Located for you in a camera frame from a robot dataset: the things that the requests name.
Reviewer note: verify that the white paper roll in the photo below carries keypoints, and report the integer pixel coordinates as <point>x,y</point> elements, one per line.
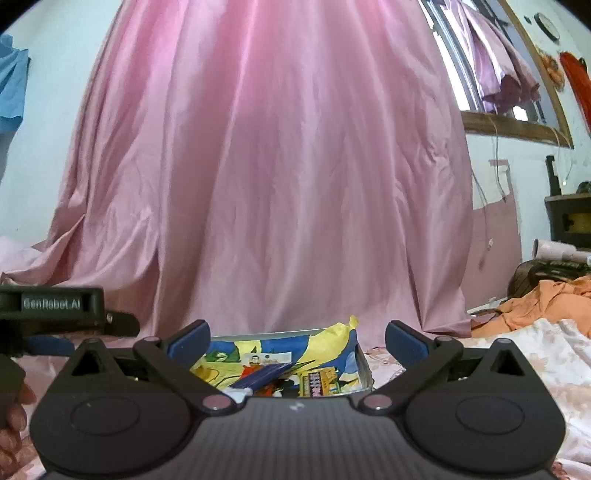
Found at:
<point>545,250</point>

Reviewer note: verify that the round wall clock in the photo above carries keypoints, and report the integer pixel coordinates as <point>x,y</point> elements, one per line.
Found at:
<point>546,25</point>

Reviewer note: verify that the person's left hand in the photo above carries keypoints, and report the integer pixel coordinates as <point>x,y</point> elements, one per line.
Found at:
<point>17,449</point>

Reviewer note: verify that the pink window curtain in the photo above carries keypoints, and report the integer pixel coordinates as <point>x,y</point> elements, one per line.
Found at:
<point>504,77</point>

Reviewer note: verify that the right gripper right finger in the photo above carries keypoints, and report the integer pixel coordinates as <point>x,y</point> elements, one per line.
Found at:
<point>425,360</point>

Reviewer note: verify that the blue hanging cloth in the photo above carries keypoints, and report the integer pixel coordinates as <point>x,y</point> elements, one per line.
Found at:
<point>13,83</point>

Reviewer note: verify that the red orange wall decoration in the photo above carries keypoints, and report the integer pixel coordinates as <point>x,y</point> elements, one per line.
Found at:
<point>567,67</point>

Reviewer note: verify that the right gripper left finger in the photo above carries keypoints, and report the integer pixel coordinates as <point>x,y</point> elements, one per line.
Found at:
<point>169,361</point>

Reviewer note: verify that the dark wooden cabinet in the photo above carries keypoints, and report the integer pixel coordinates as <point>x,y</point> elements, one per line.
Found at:
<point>569,214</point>

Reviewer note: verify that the pink satin curtain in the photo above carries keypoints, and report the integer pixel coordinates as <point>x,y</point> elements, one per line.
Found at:
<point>265,166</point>

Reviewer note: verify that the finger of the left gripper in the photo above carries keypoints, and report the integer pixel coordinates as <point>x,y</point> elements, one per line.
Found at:
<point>120,324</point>

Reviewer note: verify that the orange cloth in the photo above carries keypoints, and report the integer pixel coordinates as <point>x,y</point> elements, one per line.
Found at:
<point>551,300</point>

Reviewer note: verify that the blue white snack packet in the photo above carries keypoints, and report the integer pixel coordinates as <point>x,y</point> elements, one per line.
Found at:
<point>250,379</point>

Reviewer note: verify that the wooden framed window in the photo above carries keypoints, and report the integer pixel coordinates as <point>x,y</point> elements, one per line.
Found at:
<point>540,121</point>

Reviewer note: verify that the brown bag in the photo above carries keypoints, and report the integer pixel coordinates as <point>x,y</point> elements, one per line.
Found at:
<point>528,275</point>

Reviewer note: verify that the grey cardboard tray box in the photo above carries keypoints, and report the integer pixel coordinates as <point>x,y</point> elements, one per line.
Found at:
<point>323,364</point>

